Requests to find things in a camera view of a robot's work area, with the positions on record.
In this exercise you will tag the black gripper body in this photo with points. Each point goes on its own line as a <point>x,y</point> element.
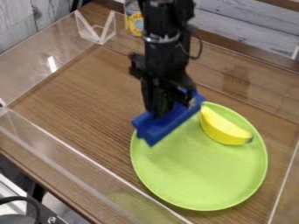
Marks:
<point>162,65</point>

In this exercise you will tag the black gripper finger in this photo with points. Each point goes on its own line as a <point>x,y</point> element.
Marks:
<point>164,99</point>
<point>148,96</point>

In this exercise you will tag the blue plastic block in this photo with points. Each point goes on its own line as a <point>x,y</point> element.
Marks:
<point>154,129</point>

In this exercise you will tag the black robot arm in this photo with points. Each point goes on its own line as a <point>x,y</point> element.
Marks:
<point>166,21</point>

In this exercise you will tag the green round plate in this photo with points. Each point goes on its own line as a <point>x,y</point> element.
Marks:
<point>196,173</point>

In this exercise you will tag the yellow half-round block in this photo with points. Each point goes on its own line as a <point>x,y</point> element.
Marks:
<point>223,130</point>

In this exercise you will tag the yellow labelled tin can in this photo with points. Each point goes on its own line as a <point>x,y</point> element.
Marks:
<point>134,18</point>

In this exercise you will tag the clear acrylic tray walls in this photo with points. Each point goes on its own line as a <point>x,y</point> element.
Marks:
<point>70,100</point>

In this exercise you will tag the black metal stand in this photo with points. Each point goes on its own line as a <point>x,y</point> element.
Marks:
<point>40,212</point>

